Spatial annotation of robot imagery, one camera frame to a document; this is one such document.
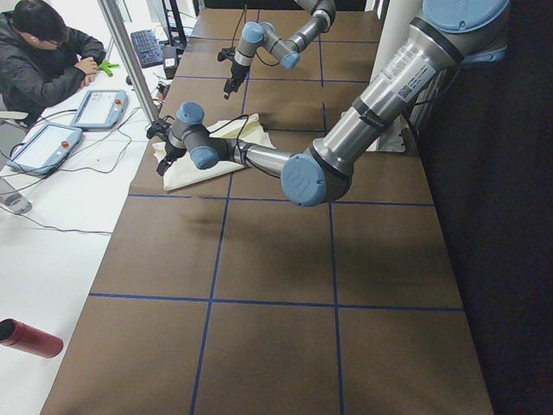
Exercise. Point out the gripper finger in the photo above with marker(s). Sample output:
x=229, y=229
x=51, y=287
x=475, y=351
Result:
x=161, y=168
x=236, y=84
x=228, y=89
x=169, y=162

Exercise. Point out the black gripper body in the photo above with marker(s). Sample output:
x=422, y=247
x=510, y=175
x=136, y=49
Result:
x=237, y=70
x=171, y=153

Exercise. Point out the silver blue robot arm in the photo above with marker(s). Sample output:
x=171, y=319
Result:
x=287, y=52
x=441, y=35

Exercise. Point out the black power adapter box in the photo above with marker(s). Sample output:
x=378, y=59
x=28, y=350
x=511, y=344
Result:
x=170, y=61

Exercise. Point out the far teach pendant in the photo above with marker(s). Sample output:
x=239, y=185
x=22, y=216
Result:
x=100, y=110

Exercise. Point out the teach pendant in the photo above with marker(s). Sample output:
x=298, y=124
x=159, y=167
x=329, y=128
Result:
x=100, y=110
x=46, y=150

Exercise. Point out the black keyboard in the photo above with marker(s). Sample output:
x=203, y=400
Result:
x=147, y=48

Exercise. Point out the green plastic toy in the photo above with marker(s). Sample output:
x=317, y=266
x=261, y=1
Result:
x=108, y=67

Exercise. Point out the near teach pendant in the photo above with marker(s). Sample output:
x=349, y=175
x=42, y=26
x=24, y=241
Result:
x=46, y=150

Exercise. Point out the seated person in black jacket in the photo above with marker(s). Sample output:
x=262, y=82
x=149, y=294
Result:
x=43, y=61

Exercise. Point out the red cylindrical bottle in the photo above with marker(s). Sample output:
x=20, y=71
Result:
x=21, y=336

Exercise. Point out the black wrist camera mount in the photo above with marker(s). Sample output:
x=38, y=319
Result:
x=226, y=54
x=160, y=128

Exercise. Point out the aluminium frame post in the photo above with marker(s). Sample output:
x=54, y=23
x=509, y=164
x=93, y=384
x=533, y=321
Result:
x=119, y=34

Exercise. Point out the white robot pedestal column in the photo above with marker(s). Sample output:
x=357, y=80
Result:
x=396, y=18

